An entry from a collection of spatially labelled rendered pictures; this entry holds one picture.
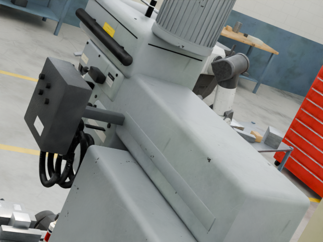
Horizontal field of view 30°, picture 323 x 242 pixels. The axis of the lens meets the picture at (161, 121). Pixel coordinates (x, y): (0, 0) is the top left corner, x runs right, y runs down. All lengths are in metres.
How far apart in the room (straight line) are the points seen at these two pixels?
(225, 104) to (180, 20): 1.14
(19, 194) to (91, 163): 2.92
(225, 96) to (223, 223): 1.49
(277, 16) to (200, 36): 10.54
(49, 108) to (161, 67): 0.40
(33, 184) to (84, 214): 3.12
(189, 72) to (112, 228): 0.62
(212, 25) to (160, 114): 0.31
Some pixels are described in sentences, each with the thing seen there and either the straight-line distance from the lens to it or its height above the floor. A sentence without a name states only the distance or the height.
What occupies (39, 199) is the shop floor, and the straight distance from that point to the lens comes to 4.63.
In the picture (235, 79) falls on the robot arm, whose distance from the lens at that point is 2.80.
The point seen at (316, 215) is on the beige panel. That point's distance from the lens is 3.62.
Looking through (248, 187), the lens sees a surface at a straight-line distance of 1.36.
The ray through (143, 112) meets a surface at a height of 1.69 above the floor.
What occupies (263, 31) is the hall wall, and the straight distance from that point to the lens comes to 12.23.
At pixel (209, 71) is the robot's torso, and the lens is 2.84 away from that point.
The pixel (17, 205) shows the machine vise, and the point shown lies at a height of 0.97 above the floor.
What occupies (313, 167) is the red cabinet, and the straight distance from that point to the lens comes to 7.48.
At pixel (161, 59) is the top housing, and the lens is 1.86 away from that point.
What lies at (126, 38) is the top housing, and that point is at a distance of 1.88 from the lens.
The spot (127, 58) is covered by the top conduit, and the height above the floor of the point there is 1.80.
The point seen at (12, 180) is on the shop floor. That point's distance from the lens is 4.75.
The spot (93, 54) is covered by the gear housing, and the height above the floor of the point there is 1.70.
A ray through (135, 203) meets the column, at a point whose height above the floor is 1.56.
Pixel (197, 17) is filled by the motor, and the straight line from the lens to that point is 1.76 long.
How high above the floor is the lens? 2.21
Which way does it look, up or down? 17 degrees down
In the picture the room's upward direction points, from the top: 25 degrees clockwise
